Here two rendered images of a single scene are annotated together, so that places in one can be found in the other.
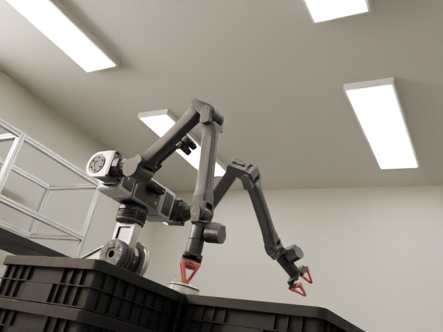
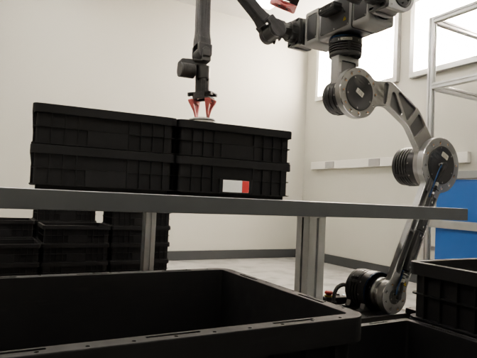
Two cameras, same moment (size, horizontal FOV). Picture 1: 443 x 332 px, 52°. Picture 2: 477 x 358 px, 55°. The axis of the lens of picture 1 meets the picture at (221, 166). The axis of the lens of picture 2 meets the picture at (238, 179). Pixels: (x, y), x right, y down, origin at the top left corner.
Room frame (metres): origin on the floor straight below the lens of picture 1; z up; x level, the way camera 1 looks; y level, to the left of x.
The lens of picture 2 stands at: (2.49, -1.50, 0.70)
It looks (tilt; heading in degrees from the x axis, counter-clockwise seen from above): 2 degrees up; 117
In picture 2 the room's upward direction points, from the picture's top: 3 degrees clockwise
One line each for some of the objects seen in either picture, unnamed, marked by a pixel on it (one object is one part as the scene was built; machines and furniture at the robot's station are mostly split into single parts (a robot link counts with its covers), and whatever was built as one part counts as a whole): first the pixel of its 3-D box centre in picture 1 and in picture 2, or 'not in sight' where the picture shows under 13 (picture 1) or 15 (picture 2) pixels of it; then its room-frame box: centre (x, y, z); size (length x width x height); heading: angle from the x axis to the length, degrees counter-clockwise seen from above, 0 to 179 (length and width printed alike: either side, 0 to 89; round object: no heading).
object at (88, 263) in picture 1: (91, 278); not in sight; (1.25, 0.27, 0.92); 0.40 x 0.30 x 0.02; 50
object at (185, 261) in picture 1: (188, 270); (199, 106); (1.54, 0.03, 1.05); 0.07 x 0.07 x 0.09; 5
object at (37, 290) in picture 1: (85, 297); not in sight; (1.25, 0.27, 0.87); 0.40 x 0.30 x 0.11; 50
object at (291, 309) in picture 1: (275, 317); not in sight; (1.23, -0.22, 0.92); 0.40 x 0.30 x 0.02; 50
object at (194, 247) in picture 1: (193, 250); (202, 88); (1.54, 0.03, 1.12); 0.10 x 0.07 x 0.07; 5
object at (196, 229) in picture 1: (199, 234); (201, 72); (1.54, 0.02, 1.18); 0.07 x 0.06 x 0.07; 56
